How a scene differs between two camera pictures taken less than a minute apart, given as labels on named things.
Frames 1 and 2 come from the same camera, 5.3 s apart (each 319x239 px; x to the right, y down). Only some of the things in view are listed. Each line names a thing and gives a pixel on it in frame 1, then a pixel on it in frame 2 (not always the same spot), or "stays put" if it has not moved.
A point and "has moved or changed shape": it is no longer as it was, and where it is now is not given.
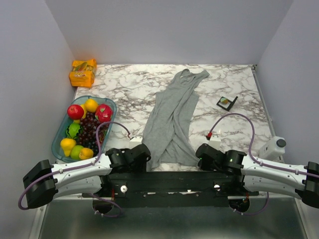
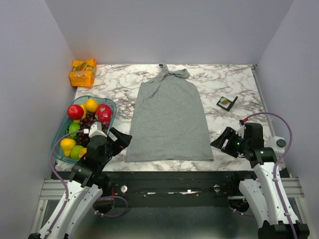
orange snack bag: (82, 72) stays put
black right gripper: (202, 165) → (229, 133)
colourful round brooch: (224, 100) stays put
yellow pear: (67, 144) stays put
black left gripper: (141, 168) → (123, 140)
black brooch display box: (226, 103) stays put
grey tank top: (169, 138) has moved or changed shape
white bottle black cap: (273, 149) stays put
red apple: (75, 111) stays put
